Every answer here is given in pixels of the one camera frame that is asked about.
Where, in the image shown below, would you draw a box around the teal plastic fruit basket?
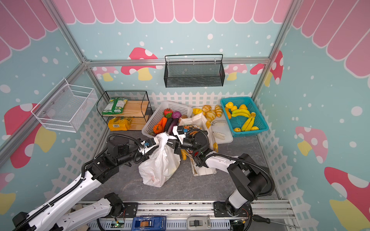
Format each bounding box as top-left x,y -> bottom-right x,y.
220,97 -> 268,137

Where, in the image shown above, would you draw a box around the purple eggplant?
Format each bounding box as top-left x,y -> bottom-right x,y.
164,117 -> 179,135

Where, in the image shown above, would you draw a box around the yellow black chips bag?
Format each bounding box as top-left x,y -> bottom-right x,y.
184,125 -> 201,137

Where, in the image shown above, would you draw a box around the green snack bag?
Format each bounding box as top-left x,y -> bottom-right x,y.
102,97 -> 128,116

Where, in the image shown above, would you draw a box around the white canvas tote bag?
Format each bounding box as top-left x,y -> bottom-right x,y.
179,114 -> 218,176

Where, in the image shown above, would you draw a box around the large croissant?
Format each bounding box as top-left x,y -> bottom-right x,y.
206,110 -> 217,122

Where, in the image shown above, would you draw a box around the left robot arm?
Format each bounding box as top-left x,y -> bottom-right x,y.
13,133 -> 159,231

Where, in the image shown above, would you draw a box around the black wire wooden shelf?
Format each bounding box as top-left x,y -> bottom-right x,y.
96,90 -> 153,131

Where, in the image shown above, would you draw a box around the white plastic grocery bag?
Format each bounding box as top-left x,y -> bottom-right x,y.
138,133 -> 181,188

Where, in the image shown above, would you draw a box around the yellow corn bread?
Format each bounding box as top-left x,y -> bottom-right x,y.
193,108 -> 203,115

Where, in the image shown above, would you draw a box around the round bread roll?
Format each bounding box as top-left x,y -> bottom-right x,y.
202,105 -> 212,113

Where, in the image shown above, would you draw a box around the yellow snack pack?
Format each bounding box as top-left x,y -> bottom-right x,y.
108,117 -> 133,131

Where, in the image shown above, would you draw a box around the black screwdriver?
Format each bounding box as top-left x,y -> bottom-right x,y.
252,215 -> 300,229

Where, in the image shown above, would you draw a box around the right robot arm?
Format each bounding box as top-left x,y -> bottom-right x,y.
167,126 -> 275,217

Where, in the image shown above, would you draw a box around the purple onion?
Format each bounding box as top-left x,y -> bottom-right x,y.
172,111 -> 182,119

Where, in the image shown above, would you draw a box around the right croissant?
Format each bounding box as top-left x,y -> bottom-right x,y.
214,105 -> 223,117

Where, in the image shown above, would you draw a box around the grey switch box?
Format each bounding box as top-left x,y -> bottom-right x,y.
187,216 -> 211,231

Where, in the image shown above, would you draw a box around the white wire wall basket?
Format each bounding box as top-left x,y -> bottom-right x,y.
31,79 -> 98,133

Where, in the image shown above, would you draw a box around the orange carrot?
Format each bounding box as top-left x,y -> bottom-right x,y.
159,117 -> 168,131

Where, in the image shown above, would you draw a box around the yellow banana bunch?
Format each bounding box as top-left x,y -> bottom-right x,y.
234,112 -> 259,132
231,108 -> 251,118

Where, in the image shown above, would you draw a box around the blue box device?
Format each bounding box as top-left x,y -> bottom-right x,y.
132,216 -> 166,231

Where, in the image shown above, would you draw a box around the yellow lemon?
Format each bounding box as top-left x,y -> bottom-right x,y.
225,102 -> 234,109

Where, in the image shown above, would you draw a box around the black wire wall basket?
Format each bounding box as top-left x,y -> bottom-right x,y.
164,54 -> 225,88

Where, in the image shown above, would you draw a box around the red tomato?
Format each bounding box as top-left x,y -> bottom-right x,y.
163,108 -> 173,118

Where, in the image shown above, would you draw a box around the metal tongs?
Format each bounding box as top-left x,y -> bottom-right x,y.
211,120 -> 227,140

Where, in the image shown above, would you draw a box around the orange pumpkin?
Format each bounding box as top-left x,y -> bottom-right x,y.
153,124 -> 164,134

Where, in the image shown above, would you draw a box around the white plastic vegetable basket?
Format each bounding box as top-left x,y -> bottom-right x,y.
142,101 -> 193,138

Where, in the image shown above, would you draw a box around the white plastic tray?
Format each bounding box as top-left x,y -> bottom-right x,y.
193,105 -> 233,146

